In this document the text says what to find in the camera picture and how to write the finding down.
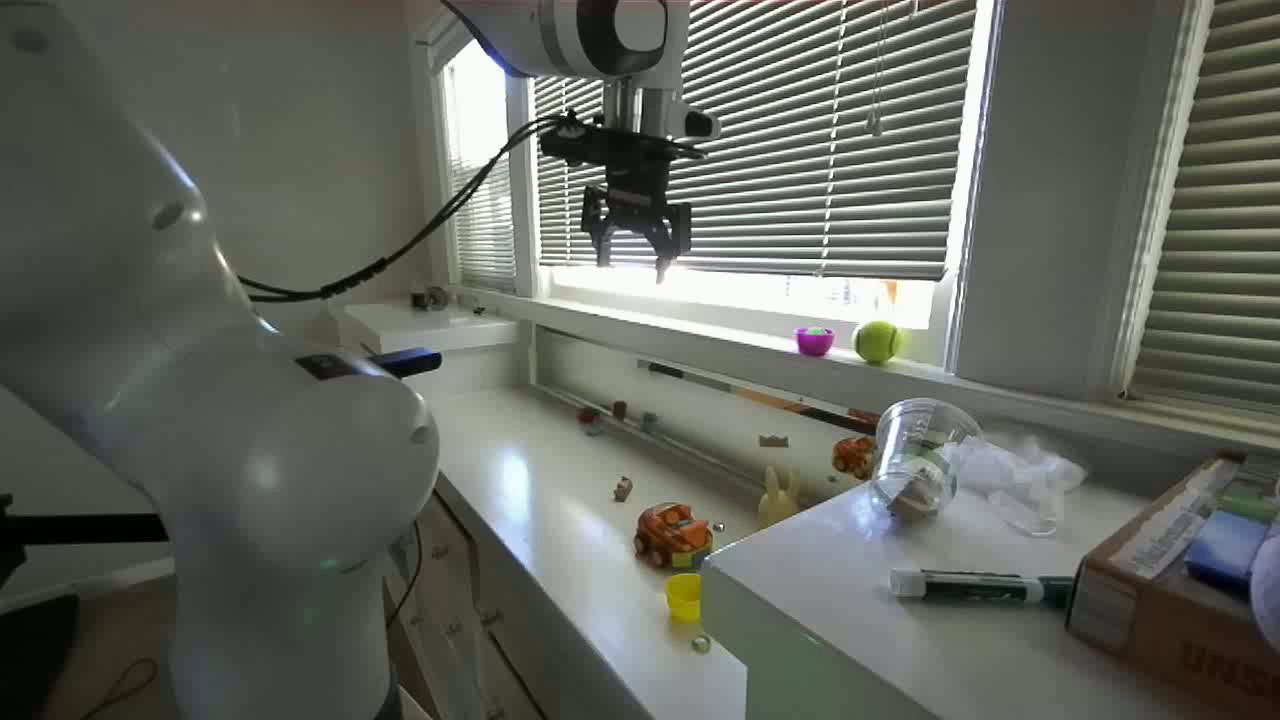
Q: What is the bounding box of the beige bunny toy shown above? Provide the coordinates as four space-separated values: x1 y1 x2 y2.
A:
755 461 804 527

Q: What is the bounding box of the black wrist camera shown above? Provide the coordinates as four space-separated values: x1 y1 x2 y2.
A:
535 107 721 171

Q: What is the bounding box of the grey window blind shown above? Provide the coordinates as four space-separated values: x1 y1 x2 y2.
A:
531 0 985 283
1122 0 1280 431

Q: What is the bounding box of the green tennis ball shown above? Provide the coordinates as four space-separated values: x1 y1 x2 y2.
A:
852 316 902 373

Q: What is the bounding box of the white window ledge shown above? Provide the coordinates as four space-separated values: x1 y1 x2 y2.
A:
454 280 1280 452

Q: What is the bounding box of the crumpled clear plastic bag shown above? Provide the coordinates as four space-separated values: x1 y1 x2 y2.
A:
952 431 1093 541

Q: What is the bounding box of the white drawer cabinet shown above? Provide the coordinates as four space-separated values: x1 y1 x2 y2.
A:
334 296 883 720

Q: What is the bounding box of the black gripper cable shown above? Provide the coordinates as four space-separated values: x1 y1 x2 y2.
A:
234 117 557 309

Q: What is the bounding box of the green item in box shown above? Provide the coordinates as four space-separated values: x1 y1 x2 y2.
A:
1213 471 1280 527

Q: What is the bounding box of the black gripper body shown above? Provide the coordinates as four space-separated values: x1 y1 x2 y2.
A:
599 155 682 216

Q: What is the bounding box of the black horizontal bar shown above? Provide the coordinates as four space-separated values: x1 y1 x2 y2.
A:
0 493 171 552

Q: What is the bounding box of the clear plastic cup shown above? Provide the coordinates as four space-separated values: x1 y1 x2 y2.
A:
866 392 989 527

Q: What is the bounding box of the small yellow cup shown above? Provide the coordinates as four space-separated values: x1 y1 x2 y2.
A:
663 566 706 632

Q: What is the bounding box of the black stereo camera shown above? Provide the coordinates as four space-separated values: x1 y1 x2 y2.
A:
362 345 446 379

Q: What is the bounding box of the brown cardboard box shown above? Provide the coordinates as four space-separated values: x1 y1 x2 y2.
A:
1064 452 1280 720

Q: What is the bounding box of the red orange plush toy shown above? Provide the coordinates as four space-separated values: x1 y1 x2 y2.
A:
631 499 717 575

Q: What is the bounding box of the white side table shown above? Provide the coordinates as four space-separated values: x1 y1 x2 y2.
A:
700 464 1280 720

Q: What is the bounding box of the blue item in box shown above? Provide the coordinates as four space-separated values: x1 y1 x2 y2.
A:
1178 506 1272 593

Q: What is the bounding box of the green white marker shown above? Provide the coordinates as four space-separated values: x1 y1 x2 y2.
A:
889 565 1081 610

